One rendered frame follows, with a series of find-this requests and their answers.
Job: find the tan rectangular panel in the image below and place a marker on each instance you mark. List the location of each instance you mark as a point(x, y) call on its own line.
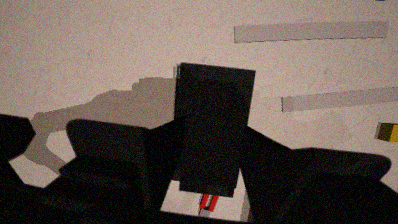
point(250, 216)

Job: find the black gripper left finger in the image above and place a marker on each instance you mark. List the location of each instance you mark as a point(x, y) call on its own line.
point(156, 152)

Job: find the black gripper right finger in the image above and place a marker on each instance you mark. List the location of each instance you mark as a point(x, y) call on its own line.
point(275, 175)

